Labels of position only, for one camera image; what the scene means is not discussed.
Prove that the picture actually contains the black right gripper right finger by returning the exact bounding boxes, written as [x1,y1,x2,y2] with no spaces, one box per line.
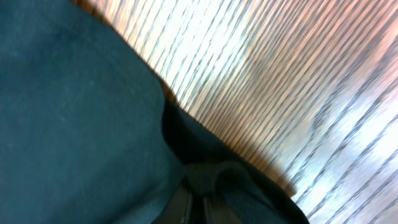
[203,195,242,224]

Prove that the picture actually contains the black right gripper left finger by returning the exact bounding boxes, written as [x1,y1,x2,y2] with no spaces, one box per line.
[152,185,192,224]

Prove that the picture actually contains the black t-shirt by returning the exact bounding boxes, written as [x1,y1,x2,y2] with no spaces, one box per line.
[1,1,307,223]

